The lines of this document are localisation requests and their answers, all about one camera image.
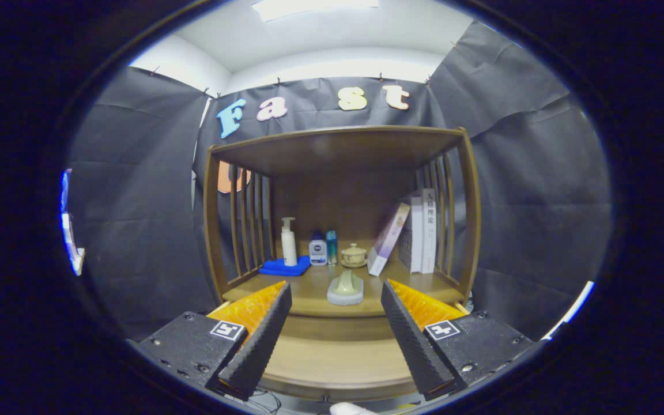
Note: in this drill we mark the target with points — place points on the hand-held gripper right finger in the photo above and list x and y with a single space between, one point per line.
412 346

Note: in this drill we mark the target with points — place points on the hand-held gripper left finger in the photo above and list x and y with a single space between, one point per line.
260 340

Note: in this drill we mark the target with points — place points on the brown wooden drawer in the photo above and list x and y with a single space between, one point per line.
338 357

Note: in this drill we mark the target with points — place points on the pale green and white object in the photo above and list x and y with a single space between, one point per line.
345 289

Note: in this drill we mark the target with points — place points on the brown wooden countertop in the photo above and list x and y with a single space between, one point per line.
309 288

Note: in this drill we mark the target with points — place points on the brown wooden cabinet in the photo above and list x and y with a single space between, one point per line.
338 150

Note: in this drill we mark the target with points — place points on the folded blue cloth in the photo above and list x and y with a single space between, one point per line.
280 268

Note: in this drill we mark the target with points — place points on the white rounded object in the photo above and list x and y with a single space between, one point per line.
349 410

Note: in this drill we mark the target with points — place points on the white pump bottle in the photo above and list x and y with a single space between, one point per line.
289 246

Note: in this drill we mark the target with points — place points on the white bottle with blue cap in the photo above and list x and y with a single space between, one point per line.
317 252

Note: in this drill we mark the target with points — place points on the beige lidded ceramic cup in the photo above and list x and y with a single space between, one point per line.
354 257

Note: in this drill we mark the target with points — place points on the leaning purple white book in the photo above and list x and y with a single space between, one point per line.
388 239

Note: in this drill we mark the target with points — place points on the slim teal bottle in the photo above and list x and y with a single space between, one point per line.
331 246

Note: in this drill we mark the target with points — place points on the white box appliance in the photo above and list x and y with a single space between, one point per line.
574 304

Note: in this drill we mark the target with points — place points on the black backdrop cloth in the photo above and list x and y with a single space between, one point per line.
528 202

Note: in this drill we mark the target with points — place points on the ceiling light panel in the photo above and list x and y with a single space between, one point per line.
314 7

